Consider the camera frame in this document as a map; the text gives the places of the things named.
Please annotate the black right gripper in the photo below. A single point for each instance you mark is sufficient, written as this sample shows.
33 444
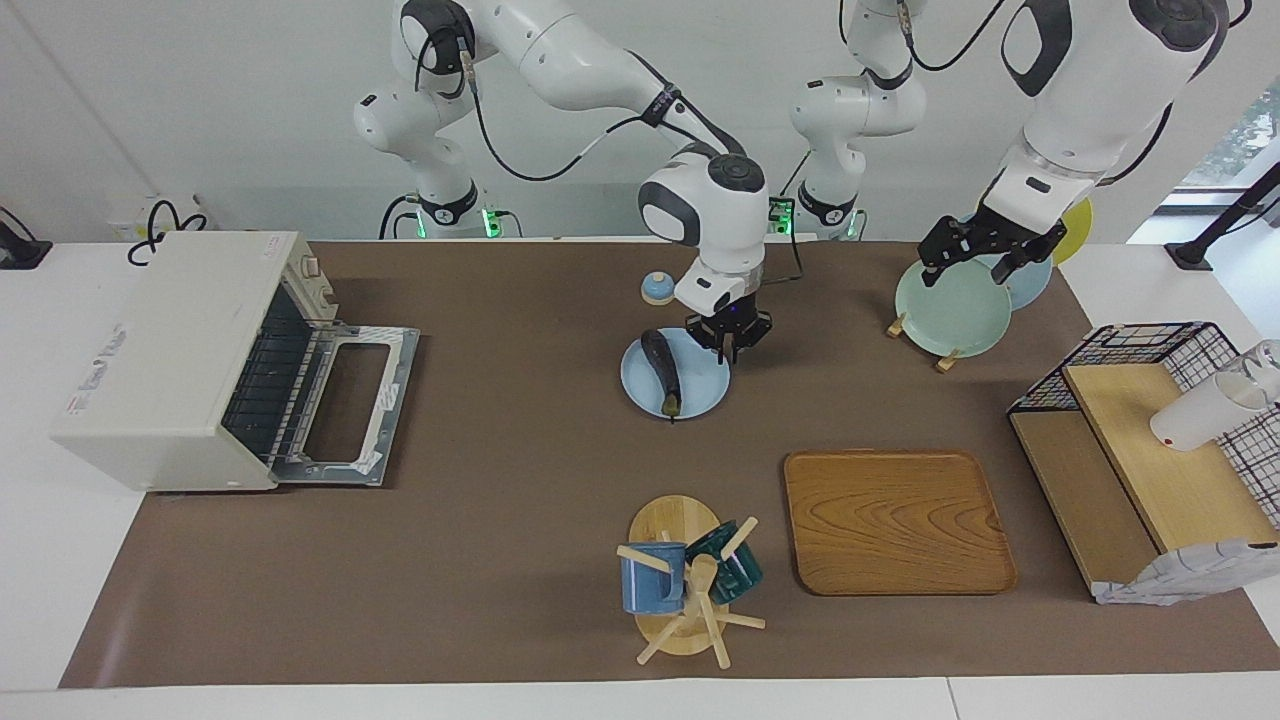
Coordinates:
730 325

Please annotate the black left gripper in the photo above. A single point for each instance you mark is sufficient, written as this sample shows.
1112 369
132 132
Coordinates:
985 235

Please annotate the small light blue plate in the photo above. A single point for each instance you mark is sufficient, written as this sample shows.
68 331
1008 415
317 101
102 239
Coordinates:
700 385

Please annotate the dark purple eggplant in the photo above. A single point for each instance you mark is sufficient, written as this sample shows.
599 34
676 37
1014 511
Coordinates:
662 368

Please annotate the beige toaster oven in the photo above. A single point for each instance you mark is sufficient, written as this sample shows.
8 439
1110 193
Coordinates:
170 360

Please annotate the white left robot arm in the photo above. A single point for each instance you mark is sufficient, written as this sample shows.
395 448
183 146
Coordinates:
1090 90

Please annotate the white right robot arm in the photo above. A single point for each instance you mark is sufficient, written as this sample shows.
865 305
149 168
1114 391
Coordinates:
560 60

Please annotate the pale green plate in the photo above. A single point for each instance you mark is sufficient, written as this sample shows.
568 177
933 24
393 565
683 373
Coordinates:
955 310

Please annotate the large light blue plate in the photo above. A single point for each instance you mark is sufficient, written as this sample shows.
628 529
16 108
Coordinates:
1035 285

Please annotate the blue bell with wooden knob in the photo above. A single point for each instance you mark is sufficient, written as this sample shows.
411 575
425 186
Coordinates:
658 290

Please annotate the wooden plate rack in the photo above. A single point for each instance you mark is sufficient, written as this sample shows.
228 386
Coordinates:
947 362

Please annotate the yellow plate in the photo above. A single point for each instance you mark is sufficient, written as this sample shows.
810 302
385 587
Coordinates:
1078 225

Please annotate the wooden mug tree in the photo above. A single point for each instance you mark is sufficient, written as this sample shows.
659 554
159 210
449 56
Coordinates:
675 520

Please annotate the brown table mat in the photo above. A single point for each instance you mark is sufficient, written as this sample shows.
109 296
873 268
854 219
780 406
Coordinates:
520 420

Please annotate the dark green mug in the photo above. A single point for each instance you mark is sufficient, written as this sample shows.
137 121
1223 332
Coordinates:
735 575

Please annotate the wooden serving tray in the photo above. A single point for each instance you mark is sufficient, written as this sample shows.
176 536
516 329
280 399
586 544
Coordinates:
895 520

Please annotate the blue mug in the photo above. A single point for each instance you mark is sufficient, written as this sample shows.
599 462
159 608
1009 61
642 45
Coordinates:
650 585

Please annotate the black clamp stand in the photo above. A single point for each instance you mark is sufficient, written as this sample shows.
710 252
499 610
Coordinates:
1225 220

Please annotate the white cup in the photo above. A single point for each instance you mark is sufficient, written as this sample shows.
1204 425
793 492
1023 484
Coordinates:
1195 420

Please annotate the wooden two-tier shelf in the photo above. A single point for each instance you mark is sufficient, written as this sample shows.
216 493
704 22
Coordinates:
1170 490

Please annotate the window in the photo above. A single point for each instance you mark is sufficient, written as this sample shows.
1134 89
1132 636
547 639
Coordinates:
1245 130

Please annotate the clear glass cup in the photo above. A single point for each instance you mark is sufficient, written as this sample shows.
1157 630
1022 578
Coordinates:
1265 365

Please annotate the white checked cloth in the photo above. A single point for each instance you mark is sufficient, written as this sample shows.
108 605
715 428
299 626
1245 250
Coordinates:
1170 580

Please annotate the black desk device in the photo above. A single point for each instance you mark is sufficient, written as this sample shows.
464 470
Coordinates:
20 255

